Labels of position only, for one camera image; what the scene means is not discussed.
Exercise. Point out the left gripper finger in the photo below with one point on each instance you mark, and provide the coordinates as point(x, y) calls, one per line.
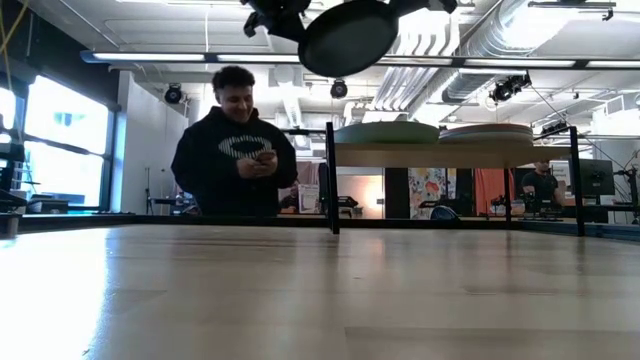
point(290, 27)

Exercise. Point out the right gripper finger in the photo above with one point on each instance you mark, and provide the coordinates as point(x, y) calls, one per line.
point(412, 5)

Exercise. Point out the black plate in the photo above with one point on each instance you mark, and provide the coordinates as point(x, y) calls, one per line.
point(350, 40)

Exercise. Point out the pale green plate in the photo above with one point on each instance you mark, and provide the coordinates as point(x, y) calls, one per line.
point(386, 123)

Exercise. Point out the light grey speckled plate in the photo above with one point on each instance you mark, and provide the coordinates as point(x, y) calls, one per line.
point(386, 138)

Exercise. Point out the black ceiling spotlight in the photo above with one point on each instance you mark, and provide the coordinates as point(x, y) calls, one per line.
point(173, 95)
point(338, 89)

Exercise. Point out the long ceiling light fixture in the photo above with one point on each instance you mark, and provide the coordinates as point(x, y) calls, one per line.
point(150, 57)

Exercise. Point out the person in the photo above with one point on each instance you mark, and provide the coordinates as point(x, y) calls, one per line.
point(540, 187)
point(225, 170)

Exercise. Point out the colourful floral poster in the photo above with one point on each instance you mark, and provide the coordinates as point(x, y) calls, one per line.
point(427, 190)

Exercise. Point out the black pillar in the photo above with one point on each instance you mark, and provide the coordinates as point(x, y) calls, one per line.
point(396, 190)

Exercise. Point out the black monitor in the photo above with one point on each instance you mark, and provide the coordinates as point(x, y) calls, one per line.
point(595, 177)

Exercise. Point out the large window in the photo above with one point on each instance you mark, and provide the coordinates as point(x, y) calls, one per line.
point(65, 150)

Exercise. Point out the silver ventilation duct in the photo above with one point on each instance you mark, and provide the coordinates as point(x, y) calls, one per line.
point(490, 35)

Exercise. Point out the black ceiling camera cluster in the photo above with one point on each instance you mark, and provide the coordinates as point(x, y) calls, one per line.
point(510, 88)

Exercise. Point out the wooden shelf with black frame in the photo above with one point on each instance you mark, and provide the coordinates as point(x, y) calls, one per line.
point(425, 156)

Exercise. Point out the black mounted camera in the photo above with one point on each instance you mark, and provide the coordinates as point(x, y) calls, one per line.
point(555, 128)

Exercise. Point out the orange wall panel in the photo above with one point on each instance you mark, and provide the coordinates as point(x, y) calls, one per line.
point(490, 190)

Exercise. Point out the black aluminium rig frame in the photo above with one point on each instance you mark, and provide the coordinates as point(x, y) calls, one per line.
point(150, 220)

